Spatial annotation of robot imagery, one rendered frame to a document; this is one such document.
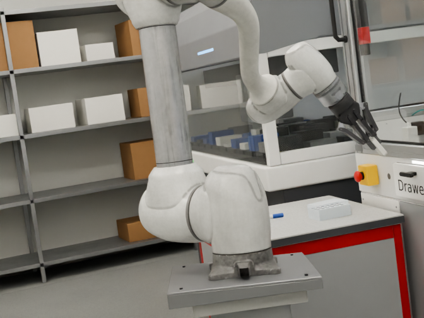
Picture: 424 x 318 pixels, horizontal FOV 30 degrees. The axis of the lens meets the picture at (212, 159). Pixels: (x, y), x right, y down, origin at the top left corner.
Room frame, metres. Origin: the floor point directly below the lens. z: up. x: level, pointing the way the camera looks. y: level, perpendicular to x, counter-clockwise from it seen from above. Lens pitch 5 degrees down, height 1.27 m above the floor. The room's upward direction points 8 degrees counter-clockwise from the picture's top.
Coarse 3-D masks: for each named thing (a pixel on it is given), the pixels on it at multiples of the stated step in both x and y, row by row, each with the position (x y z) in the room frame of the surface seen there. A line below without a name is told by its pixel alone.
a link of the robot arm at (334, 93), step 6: (336, 78) 2.41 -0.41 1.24; (336, 84) 2.40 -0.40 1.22; (342, 84) 2.41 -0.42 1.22; (324, 90) 2.39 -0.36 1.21; (330, 90) 2.39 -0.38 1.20; (336, 90) 2.39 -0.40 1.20; (342, 90) 2.40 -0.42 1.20; (318, 96) 2.41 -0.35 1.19; (324, 96) 2.40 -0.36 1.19; (330, 96) 2.39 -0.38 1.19; (336, 96) 2.39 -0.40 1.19; (342, 96) 2.40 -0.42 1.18; (324, 102) 2.41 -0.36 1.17; (330, 102) 2.40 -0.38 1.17; (336, 102) 2.41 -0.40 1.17
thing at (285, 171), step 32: (256, 0) 3.22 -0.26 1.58; (288, 0) 3.26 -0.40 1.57; (320, 0) 3.29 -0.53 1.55; (192, 32) 4.16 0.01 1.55; (224, 32) 3.53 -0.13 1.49; (288, 32) 3.25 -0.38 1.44; (320, 32) 3.29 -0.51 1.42; (192, 64) 4.18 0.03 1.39; (224, 160) 3.83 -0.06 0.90; (288, 160) 3.24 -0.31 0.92; (320, 160) 3.27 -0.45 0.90; (352, 160) 3.31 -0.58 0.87; (288, 192) 3.26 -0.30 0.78; (320, 192) 3.29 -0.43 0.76; (352, 192) 3.33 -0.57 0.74
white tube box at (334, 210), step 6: (324, 204) 2.76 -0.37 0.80; (330, 204) 2.76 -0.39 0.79; (336, 204) 2.74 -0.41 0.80; (342, 204) 2.74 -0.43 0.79; (348, 204) 2.70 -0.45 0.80; (312, 210) 2.71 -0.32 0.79; (318, 210) 2.67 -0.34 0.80; (324, 210) 2.67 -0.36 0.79; (330, 210) 2.68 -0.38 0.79; (336, 210) 2.69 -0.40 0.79; (342, 210) 2.69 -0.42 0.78; (348, 210) 2.70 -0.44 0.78; (312, 216) 2.71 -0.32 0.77; (318, 216) 2.67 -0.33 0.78; (324, 216) 2.67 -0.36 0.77; (330, 216) 2.68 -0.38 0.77; (336, 216) 2.69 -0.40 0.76
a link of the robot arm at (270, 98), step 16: (224, 0) 2.08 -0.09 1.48; (240, 0) 2.12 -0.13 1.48; (240, 16) 2.15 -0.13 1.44; (256, 16) 2.19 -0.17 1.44; (240, 32) 2.22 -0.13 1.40; (256, 32) 2.22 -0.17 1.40; (240, 48) 2.27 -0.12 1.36; (256, 48) 2.26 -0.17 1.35; (240, 64) 2.32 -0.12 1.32; (256, 64) 2.31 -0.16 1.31; (256, 80) 2.35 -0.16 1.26; (272, 80) 2.40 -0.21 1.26; (256, 96) 2.40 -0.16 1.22; (272, 96) 2.38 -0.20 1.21; (288, 96) 2.41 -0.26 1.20; (256, 112) 2.44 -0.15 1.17; (272, 112) 2.42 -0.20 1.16
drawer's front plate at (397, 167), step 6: (396, 168) 2.61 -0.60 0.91; (402, 168) 2.57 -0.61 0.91; (408, 168) 2.53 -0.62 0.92; (414, 168) 2.50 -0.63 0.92; (420, 168) 2.46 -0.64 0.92; (396, 174) 2.62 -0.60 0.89; (420, 174) 2.46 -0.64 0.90; (396, 180) 2.62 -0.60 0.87; (402, 180) 2.58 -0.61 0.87; (408, 180) 2.54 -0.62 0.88; (414, 180) 2.50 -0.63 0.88; (420, 180) 2.47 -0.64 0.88; (396, 186) 2.62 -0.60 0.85; (402, 186) 2.59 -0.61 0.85; (408, 186) 2.54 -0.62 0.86; (414, 186) 2.51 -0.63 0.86; (396, 192) 2.63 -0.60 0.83; (402, 192) 2.59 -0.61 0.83; (408, 192) 2.55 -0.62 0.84; (414, 198) 2.52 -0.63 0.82; (420, 198) 2.48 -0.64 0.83
